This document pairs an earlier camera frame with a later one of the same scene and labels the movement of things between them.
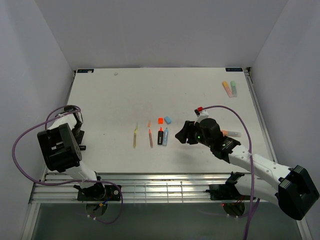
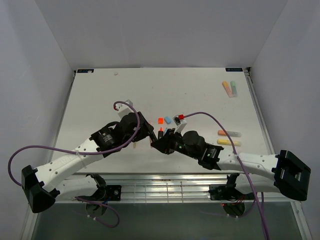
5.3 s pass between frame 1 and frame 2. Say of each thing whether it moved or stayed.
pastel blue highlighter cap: stayed
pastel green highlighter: stayed
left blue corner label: stayed
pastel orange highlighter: stayed
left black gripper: moved
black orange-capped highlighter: stayed
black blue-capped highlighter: moved
